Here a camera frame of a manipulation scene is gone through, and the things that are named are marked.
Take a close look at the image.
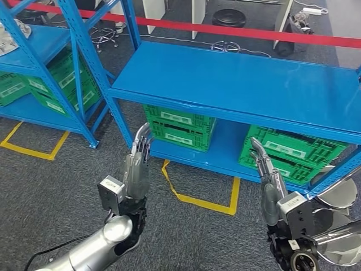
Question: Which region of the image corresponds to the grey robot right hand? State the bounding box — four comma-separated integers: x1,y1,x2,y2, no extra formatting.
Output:
249,136,289,227

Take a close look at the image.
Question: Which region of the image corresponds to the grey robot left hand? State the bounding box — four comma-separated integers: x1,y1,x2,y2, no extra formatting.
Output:
123,122,154,201

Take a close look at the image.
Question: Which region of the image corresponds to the blue metal shelf rack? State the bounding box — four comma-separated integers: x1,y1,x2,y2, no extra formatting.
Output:
57,0,361,201
0,0,99,149

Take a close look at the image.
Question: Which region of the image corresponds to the round silver metal part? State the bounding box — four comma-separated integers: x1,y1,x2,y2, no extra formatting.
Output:
0,19,32,57

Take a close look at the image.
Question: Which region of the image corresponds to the green plastic crate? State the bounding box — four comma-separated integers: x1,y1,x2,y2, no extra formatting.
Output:
238,125,349,187
0,73,30,107
24,75,70,119
142,104,216,153
47,49,101,112

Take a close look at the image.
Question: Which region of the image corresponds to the yellow floor tape square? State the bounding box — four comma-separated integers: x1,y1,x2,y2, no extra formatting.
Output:
161,160,241,217
0,121,70,161

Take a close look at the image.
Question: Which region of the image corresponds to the person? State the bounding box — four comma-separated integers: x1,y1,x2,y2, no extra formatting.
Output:
75,0,126,34

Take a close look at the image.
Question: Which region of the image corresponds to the dark bag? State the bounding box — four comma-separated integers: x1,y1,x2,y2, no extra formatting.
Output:
274,11,314,57

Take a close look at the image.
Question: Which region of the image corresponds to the white desk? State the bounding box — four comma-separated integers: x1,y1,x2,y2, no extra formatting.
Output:
142,0,166,34
191,0,294,49

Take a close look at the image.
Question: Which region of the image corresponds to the white power strip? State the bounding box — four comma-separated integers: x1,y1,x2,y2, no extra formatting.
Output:
303,6,329,16

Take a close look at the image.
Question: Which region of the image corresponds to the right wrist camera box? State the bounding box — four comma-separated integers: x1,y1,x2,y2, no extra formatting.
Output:
277,191,315,240

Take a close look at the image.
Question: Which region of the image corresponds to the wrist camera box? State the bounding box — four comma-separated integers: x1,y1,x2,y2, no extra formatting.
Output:
97,174,126,216
277,191,315,240

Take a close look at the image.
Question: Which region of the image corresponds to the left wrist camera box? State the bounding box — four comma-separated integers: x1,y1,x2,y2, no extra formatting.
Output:
97,174,126,216

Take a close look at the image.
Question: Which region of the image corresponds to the chrome stanchion post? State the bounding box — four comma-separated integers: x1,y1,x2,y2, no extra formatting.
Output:
313,207,361,267
307,164,361,210

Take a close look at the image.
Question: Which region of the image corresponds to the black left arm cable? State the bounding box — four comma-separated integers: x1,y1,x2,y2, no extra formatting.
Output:
24,233,93,271

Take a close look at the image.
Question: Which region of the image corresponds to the white floor cable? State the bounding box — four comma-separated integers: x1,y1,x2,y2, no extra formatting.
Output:
121,33,271,58

